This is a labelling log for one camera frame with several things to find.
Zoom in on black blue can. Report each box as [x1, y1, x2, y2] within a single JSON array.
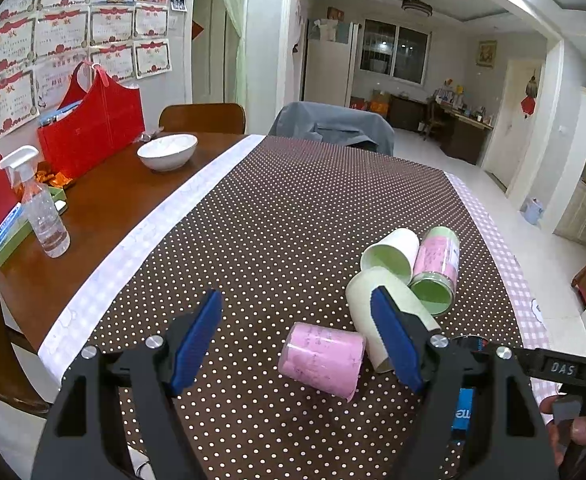
[[451, 335, 488, 442]]

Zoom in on pink paper cup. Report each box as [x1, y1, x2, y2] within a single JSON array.
[[278, 322, 366, 402]]

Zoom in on cream paper cup front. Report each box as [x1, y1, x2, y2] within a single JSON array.
[[345, 266, 440, 374]]

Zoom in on white paper cup green inside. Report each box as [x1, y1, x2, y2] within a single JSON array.
[[360, 228, 420, 284]]

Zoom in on person's right hand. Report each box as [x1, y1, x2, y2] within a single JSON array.
[[547, 416, 586, 466]]

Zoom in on pink green canister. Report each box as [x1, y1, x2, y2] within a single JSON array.
[[409, 226, 460, 316]]

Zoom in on blue trash bin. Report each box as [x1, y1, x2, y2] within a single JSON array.
[[521, 197, 543, 226]]

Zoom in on clear spray bottle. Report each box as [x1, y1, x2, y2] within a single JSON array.
[[0, 145, 70, 258]]

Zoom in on green tray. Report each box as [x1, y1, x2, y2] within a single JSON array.
[[0, 188, 67, 268]]

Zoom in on white door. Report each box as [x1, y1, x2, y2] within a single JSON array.
[[482, 58, 543, 192]]

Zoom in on dark wooden desk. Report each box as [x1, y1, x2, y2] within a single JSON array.
[[439, 105, 494, 166]]

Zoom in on red door ornament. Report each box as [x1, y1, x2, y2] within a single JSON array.
[[521, 75, 539, 119]]

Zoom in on white ceramic bowl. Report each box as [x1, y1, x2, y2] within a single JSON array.
[[136, 133, 198, 172]]

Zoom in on red felt bag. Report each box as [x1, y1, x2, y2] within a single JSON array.
[[38, 62, 145, 179]]

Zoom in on dark low cabinet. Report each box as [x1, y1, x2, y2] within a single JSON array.
[[386, 94, 427, 132]]

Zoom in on small framed picture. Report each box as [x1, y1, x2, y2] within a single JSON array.
[[476, 40, 498, 68]]

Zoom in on brown wooden chair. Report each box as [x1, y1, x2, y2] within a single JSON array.
[[158, 103, 246, 134]]

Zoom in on orange cardboard boxes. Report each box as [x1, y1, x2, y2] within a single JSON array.
[[349, 90, 390, 118]]

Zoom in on dark window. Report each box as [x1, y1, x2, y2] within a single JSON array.
[[360, 20, 430, 84]]

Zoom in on grey covered chair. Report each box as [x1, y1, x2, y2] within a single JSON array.
[[269, 101, 395, 156]]

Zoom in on ceiling fan lamp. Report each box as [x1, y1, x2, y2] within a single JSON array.
[[401, 0, 434, 18]]

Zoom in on white refrigerator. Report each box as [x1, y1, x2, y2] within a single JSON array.
[[302, 18, 360, 107]]

